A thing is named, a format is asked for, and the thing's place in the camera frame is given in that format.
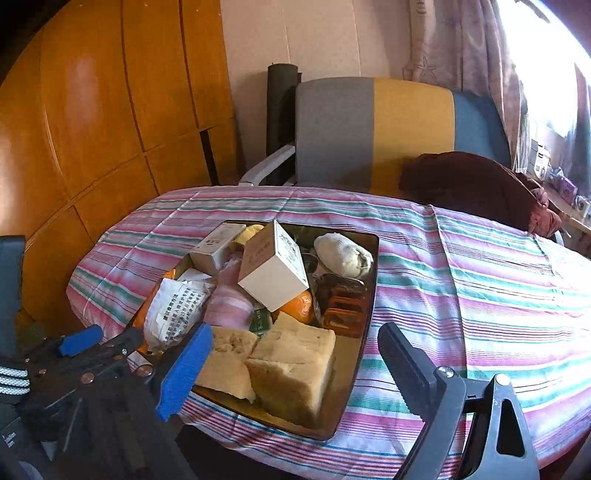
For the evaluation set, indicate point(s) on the gold storage tin box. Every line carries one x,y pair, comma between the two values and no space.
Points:
348,351

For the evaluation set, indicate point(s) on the purple box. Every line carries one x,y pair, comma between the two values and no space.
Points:
566,188

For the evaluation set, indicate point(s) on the green tea box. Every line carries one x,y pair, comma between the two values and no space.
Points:
260,322

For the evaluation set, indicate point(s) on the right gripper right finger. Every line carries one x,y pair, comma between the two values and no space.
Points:
498,445

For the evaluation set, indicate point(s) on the striped pink green tablecloth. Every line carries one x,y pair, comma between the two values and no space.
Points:
476,295

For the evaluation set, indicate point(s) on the small white box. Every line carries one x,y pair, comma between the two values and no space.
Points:
212,252

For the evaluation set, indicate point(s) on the orange plastic comb rack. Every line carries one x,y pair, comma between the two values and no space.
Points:
344,305

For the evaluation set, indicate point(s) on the dark maroon garment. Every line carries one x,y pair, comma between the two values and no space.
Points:
479,186

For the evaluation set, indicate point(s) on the white cloth pouch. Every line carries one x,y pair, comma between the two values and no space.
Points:
343,256

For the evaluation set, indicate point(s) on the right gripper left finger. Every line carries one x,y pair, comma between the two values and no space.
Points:
184,368

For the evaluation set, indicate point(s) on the yellow sponge block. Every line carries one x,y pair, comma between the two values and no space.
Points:
290,369

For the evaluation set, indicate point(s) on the orange white snack bag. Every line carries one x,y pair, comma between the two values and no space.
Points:
172,309

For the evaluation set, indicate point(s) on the grey yellow blue chair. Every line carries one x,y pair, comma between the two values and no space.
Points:
356,133

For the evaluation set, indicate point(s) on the orange fruit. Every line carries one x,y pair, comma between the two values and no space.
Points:
301,308

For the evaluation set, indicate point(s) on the beige sponge slab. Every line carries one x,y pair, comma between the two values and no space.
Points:
224,369

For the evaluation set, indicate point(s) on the white cardboard box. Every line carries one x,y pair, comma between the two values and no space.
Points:
272,269

